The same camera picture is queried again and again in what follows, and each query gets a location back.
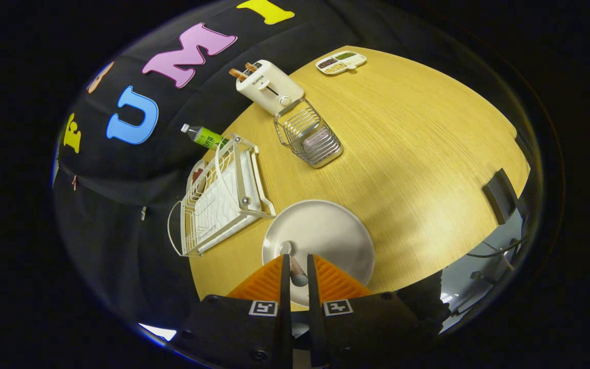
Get small plate with red food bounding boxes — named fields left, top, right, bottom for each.
left=186, top=160, right=209, bottom=196

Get cream ceramic plate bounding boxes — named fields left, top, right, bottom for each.
left=262, top=199, right=376, bottom=307

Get white wire dish rack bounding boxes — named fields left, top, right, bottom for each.
left=167, top=133, right=277, bottom=257

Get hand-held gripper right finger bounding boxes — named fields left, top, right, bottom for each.
left=306, top=254, right=422, bottom=367

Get white divided seasoning tray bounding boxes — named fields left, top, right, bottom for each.
left=315, top=51, right=367, bottom=76

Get black cable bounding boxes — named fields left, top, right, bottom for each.
left=467, top=237, right=527, bottom=258

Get silver wire basket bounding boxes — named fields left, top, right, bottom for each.
left=273, top=98, right=344, bottom=169

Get black table clamp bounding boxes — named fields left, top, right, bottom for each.
left=482, top=168, right=520, bottom=225

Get green label plastic bottle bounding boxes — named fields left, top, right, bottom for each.
left=181, top=124, right=229, bottom=151

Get white toaster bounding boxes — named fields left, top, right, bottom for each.
left=236, top=60, right=305, bottom=116

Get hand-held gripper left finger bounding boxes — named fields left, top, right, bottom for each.
left=178, top=254, right=292, bottom=367

